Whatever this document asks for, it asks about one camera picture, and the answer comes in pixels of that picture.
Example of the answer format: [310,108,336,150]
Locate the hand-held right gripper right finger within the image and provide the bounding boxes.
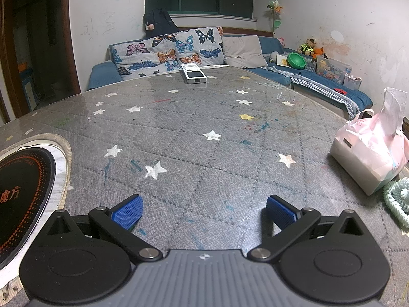
[247,194,365,261]

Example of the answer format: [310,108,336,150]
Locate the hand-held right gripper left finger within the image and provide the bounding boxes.
[43,194,163,262]

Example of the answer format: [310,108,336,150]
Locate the grey starred desktop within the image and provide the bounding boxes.
[0,65,409,307]

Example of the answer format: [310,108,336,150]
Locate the pink tissue pack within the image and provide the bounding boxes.
[330,87,409,196]

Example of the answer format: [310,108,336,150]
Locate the black round induction cooker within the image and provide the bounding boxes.
[0,134,73,272]

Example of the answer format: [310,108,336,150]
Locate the blue sofa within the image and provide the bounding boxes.
[88,34,374,121]

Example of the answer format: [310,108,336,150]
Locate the small white container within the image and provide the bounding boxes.
[343,73,363,91]

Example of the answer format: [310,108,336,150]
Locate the clear plastic storage box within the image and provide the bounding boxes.
[316,56,353,85]

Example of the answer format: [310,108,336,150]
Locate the green plastic bowl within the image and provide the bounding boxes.
[287,52,307,70]

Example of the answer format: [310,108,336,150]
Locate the white remote control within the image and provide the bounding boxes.
[180,63,208,85]

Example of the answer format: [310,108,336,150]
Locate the grey pillow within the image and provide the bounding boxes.
[221,35,269,69]

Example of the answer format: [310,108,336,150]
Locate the butterfly pattern cushion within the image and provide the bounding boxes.
[110,26,224,78]

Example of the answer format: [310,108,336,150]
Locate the brown teddy bear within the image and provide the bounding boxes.
[298,37,318,56]

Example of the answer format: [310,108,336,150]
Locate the dark jacket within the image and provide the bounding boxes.
[143,8,180,39]

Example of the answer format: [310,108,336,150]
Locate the pale green ribbed hose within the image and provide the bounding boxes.
[383,179,409,229]

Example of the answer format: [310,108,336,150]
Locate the wooden door frame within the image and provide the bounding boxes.
[0,0,82,126]

